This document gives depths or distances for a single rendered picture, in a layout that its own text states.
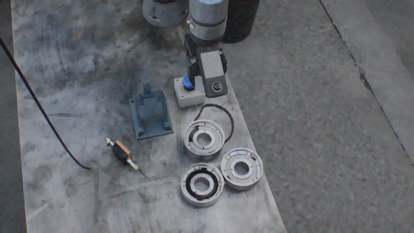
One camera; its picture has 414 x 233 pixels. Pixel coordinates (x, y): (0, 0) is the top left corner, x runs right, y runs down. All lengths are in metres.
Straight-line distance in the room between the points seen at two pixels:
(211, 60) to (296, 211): 1.20
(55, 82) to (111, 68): 0.16
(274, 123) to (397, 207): 0.67
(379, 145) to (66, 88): 1.53
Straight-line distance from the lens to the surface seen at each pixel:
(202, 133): 1.19
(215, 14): 0.87
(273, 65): 2.42
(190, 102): 1.25
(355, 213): 2.11
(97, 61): 1.38
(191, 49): 0.99
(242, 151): 1.17
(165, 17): 1.42
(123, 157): 1.15
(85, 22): 1.49
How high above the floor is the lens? 1.86
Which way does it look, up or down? 58 degrees down
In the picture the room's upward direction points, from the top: 5 degrees clockwise
